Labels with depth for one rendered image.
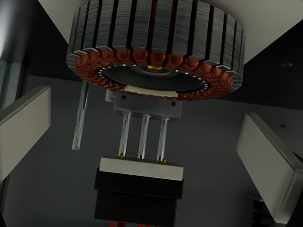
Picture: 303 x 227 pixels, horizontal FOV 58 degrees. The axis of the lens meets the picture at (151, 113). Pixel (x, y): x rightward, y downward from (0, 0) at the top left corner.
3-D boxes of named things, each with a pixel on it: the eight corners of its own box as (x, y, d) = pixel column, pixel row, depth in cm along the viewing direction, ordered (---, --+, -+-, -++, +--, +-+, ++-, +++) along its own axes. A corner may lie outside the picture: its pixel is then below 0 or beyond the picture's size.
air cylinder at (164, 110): (119, 61, 30) (112, 110, 30) (185, 70, 31) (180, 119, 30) (121, 74, 35) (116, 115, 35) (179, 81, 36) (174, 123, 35)
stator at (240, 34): (48, -34, 13) (34, 42, 12) (282, -1, 13) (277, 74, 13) (91, 50, 24) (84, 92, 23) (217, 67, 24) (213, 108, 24)
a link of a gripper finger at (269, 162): (296, 170, 12) (313, 172, 12) (245, 110, 18) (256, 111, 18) (274, 224, 13) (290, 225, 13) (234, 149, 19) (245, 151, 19)
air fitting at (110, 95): (108, 74, 31) (104, 99, 31) (118, 75, 31) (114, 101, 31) (109, 76, 32) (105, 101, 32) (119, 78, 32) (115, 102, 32)
